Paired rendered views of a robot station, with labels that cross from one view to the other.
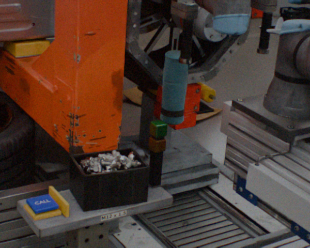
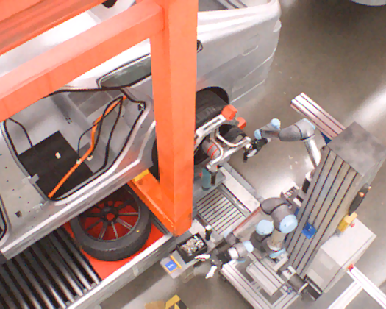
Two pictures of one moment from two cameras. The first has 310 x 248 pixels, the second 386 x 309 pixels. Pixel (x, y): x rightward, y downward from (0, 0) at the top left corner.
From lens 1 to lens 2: 267 cm
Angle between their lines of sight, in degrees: 33
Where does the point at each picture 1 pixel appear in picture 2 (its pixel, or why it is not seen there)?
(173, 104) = (207, 186)
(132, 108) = not seen: hidden behind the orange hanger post
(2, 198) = (150, 252)
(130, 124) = not seen: hidden behind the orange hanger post
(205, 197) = (220, 190)
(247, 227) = (240, 209)
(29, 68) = (145, 193)
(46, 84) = (156, 207)
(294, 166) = (262, 268)
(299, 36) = (262, 235)
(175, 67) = (207, 177)
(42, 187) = (162, 242)
